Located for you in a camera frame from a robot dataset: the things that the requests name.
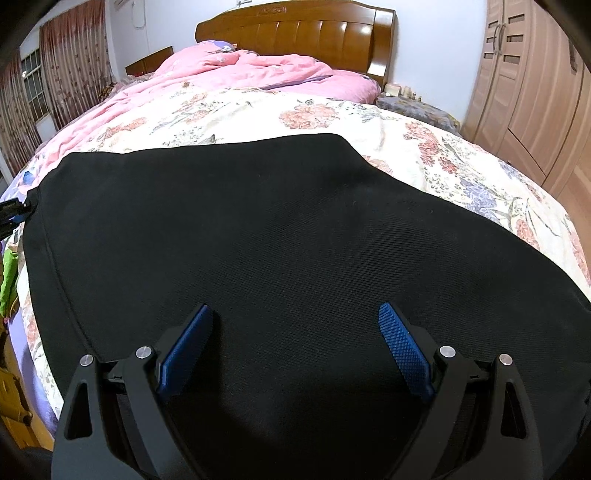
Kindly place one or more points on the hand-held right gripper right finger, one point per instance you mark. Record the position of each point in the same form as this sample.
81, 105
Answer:
402, 344

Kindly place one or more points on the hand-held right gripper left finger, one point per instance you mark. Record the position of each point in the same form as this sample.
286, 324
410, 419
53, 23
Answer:
184, 344

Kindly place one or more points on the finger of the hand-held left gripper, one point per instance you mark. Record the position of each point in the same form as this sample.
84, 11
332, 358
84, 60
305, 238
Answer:
13, 213

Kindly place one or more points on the black pants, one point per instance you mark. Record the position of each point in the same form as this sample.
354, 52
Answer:
286, 277

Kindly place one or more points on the green cloth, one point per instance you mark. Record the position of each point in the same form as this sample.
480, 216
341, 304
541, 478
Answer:
9, 281

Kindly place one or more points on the red patterned curtain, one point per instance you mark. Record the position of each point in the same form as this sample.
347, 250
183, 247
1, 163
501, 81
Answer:
16, 120
74, 60

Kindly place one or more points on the window with grille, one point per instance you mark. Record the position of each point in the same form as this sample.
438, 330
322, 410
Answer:
33, 85

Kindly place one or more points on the floral bed sheet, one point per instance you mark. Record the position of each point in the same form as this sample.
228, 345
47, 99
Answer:
415, 152

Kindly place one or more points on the wooden nightstand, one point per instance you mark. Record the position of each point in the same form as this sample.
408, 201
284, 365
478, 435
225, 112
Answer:
148, 62

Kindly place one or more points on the dark floral cloth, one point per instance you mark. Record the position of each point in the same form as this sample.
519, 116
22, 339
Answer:
420, 110

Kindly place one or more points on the pink quilt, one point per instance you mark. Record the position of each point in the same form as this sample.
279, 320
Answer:
221, 78

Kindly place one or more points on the purple pillow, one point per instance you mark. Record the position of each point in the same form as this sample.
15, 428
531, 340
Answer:
220, 45

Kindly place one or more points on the light wooden wardrobe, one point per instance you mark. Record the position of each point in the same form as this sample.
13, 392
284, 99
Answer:
531, 92

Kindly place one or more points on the wooden headboard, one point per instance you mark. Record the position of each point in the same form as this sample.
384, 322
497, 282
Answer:
314, 34

